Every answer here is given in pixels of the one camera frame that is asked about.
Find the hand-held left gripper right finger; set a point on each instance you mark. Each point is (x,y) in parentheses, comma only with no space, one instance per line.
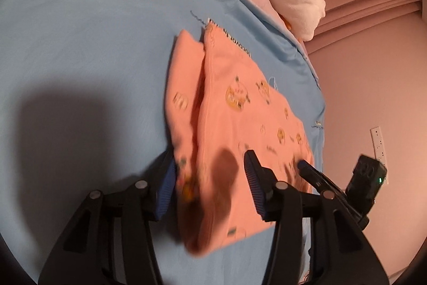
(253,184)

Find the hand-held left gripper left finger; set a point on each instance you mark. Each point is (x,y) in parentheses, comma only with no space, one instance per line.
(165,191)

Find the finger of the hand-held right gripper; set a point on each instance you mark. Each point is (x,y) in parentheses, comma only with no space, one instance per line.
(313,173)

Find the blue floral duvet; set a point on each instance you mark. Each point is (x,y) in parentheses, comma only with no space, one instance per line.
(83,38)

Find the orange plush toy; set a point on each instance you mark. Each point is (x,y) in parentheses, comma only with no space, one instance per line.
(286,23)

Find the white wall socket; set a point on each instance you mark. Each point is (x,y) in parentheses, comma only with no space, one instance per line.
(378,143)

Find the orange printed long-sleeve shirt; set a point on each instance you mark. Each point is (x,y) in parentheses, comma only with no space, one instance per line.
(233,124)

